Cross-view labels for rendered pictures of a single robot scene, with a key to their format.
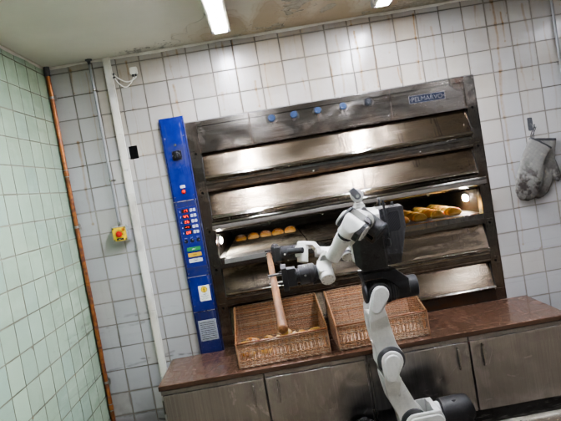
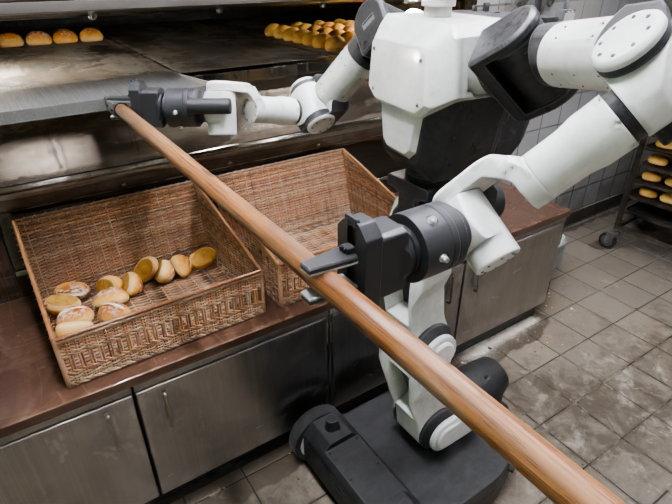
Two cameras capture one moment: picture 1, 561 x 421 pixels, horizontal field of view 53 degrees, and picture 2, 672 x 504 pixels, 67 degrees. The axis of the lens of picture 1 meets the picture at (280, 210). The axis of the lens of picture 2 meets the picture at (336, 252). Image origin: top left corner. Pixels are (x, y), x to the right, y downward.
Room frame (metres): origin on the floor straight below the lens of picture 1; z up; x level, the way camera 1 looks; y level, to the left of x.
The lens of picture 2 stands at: (2.12, 0.32, 1.50)
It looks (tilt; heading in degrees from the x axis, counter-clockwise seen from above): 30 degrees down; 328
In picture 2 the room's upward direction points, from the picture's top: straight up
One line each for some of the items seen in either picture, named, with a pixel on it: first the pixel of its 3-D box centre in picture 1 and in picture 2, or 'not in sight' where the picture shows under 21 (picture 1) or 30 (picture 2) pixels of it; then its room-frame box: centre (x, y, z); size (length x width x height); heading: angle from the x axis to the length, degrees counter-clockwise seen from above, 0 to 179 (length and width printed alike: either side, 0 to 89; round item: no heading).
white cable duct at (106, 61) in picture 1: (138, 231); not in sight; (3.72, 0.95, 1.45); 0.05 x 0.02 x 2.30; 91
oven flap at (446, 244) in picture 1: (356, 259); (271, 114); (3.77, -0.44, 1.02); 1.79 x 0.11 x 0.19; 91
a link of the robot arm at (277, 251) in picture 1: (282, 253); (161, 108); (3.34, 0.03, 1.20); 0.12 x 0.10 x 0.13; 57
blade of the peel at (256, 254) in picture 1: (267, 250); (95, 89); (3.64, 0.12, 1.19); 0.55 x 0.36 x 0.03; 92
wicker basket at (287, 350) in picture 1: (279, 328); (141, 267); (3.49, 0.13, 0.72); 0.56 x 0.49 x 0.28; 93
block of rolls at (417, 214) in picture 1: (418, 213); (338, 32); (4.22, -1.01, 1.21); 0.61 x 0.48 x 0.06; 1
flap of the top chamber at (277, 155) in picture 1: (336, 144); not in sight; (3.77, -0.44, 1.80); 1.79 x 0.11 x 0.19; 91
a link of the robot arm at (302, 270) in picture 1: (295, 276); (392, 253); (2.52, -0.02, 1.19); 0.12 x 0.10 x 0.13; 92
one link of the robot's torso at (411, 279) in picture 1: (389, 283); (449, 200); (2.90, -0.49, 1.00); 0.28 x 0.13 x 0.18; 92
